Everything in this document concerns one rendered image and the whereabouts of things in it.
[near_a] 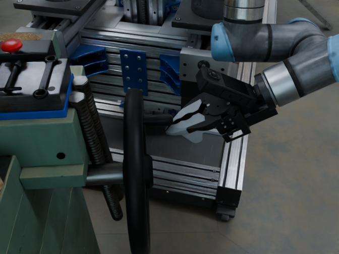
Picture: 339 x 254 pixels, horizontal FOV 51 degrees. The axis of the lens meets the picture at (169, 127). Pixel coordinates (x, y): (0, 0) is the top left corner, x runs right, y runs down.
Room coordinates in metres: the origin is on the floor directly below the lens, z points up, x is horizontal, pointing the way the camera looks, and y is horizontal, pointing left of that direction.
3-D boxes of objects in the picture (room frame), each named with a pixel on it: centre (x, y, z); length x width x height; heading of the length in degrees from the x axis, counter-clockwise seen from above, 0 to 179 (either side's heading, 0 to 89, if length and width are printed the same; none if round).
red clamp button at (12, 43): (0.45, 0.23, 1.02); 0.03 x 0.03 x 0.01
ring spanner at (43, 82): (0.40, 0.17, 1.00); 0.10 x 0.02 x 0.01; 4
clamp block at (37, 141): (0.42, 0.20, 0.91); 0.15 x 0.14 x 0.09; 4
